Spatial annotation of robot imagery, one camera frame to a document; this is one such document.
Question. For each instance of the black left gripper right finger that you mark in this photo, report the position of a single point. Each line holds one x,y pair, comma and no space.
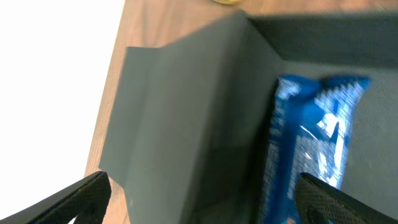
318,202

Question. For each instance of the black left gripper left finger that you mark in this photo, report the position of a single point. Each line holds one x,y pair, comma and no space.
85,201

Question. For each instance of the blue snack bar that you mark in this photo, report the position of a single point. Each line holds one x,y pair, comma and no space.
309,132

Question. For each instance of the dark green box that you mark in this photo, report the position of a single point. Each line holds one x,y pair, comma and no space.
189,129

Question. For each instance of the yellow plastic bottle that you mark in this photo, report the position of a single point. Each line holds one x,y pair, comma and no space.
227,2

